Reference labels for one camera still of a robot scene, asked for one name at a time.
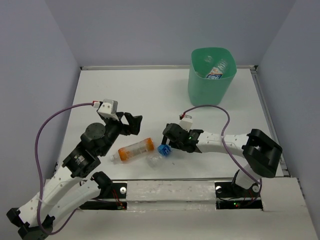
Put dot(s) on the crushed bottle blue label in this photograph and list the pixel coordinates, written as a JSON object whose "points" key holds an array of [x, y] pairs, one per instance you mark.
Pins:
{"points": [[156, 158]]}

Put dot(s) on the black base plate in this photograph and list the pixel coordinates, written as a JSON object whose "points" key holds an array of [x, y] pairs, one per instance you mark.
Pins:
{"points": [[114, 200], [230, 196]]}

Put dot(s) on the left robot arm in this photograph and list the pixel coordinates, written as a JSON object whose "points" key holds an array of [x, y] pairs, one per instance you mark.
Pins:
{"points": [[75, 181]]}

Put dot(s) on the large orange label bottle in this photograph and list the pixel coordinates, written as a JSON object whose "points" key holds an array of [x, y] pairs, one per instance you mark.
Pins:
{"points": [[132, 151]]}

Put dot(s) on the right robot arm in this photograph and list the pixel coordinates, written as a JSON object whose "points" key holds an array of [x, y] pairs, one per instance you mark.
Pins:
{"points": [[256, 155]]}

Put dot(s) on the clear bottle white cap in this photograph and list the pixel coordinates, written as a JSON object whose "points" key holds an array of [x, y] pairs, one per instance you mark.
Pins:
{"points": [[208, 59]]}

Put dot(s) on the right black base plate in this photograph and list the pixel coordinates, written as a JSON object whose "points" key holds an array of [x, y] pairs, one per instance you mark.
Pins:
{"points": [[230, 196]]}

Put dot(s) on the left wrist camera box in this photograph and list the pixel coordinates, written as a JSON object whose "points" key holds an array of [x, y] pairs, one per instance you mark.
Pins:
{"points": [[108, 105]]}

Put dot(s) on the aluminium back rail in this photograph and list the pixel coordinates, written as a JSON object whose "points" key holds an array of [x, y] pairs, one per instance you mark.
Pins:
{"points": [[133, 67]]}

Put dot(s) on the green plastic bin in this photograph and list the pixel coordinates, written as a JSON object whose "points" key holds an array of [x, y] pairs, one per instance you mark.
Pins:
{"points": [[202, 91]]}

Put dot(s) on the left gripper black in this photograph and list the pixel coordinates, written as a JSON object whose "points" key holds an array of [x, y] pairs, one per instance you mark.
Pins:
{"points": [[135, 122]]}

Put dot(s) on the white foam strip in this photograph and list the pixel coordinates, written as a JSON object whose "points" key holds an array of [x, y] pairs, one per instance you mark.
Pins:
{"points": [[171, 191]]}

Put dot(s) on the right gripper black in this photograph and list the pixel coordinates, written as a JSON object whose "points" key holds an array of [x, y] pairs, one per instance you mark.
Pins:
{"points": [[173, 144]]}

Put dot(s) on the clear bottle white printed label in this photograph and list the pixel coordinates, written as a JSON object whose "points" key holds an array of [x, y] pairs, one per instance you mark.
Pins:
{"points": [[219, 70]]}

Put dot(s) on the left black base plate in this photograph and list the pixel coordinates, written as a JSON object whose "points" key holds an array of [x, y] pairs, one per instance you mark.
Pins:
{"points": [[114, 200]]}

